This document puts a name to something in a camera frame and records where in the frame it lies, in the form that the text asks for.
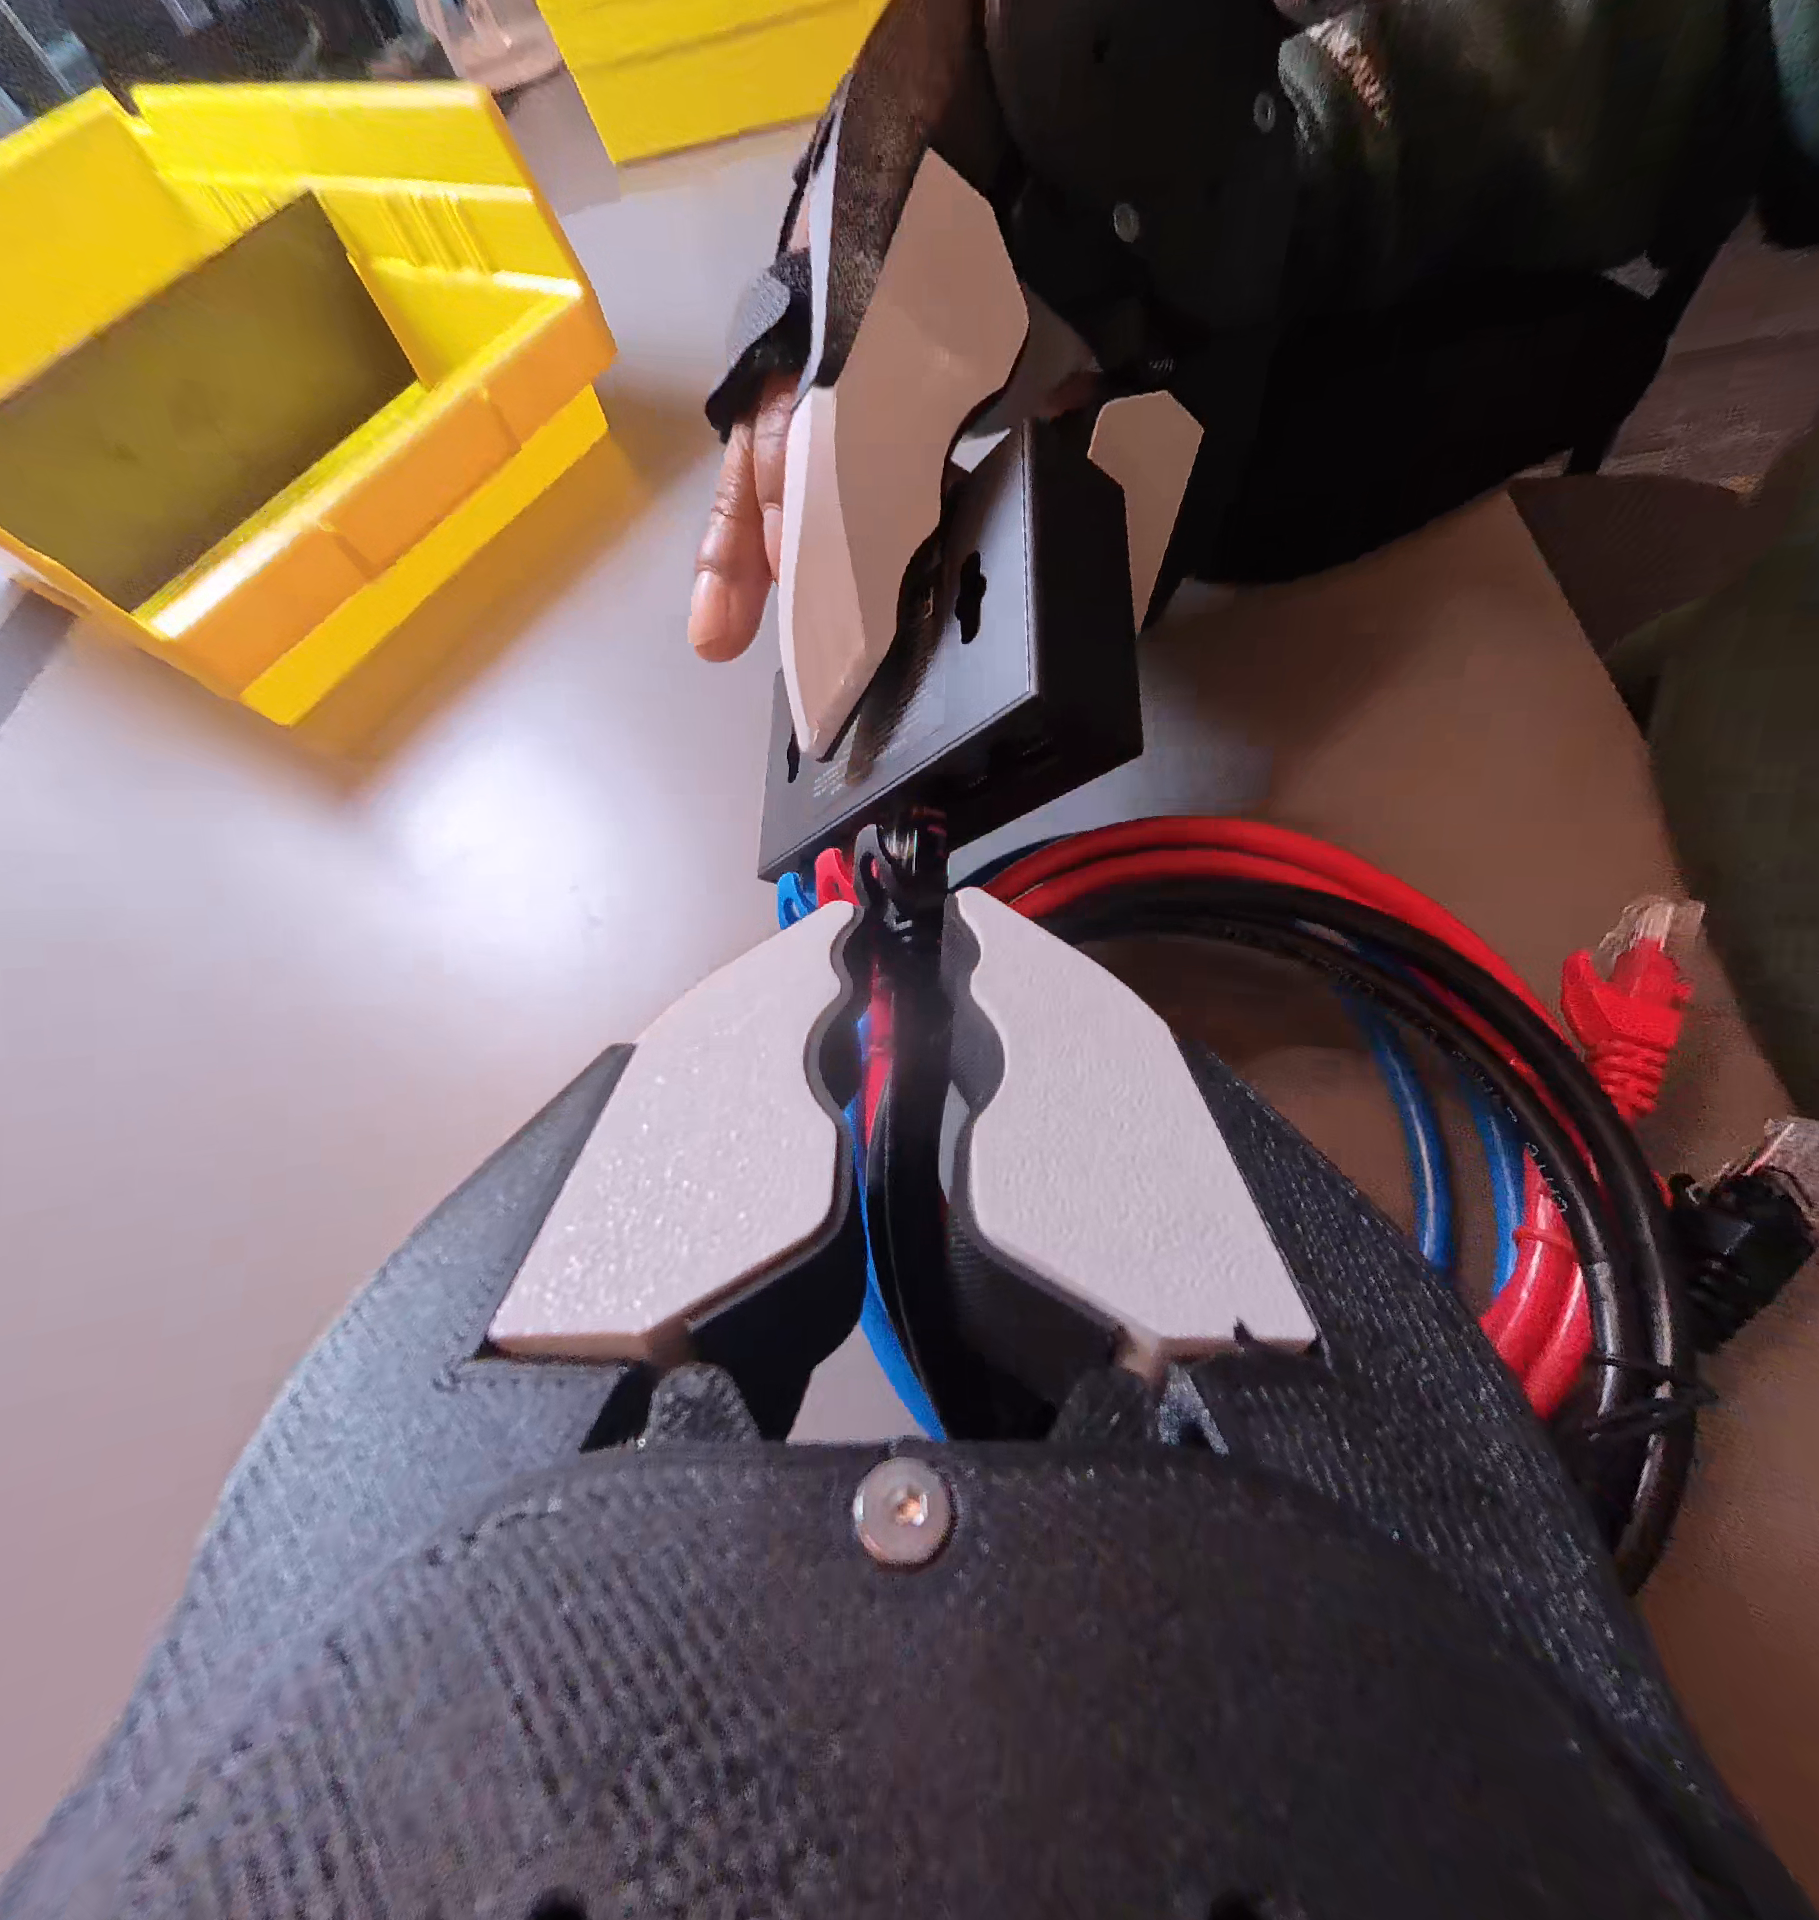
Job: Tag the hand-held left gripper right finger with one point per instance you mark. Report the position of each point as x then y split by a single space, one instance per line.
1121 1154

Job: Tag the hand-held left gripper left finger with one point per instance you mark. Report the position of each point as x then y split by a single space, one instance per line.
669 1154

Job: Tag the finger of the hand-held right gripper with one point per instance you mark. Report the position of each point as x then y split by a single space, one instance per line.
894 435
1156 480

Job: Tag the black network switch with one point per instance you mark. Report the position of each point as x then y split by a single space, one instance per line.
1029 645

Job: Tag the yellow plastic bin with divider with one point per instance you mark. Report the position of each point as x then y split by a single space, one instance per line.
400 495

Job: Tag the person's right hand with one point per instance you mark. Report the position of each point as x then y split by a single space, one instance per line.
735 525

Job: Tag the person's dark green clothing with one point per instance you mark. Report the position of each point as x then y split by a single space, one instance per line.
1779 749

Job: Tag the black bin divider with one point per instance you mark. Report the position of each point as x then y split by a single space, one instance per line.
187 406

